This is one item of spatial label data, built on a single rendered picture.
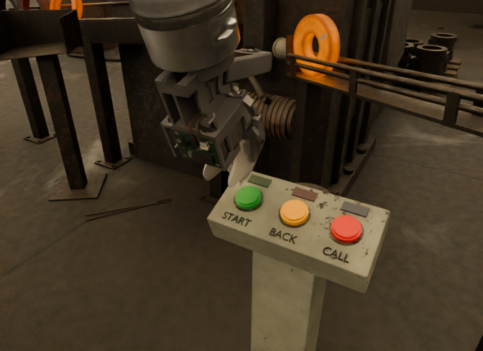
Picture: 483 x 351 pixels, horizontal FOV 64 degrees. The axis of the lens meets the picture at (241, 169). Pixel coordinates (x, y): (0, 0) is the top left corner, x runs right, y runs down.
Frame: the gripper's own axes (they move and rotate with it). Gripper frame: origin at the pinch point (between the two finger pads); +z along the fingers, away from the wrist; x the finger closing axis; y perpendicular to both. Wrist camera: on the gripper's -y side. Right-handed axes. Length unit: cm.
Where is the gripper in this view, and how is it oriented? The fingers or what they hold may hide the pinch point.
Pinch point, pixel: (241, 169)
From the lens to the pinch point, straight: 54.3
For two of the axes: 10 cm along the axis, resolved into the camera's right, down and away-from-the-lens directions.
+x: 8.7, 2.5, -4.3
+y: -4.7, 7.1, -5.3
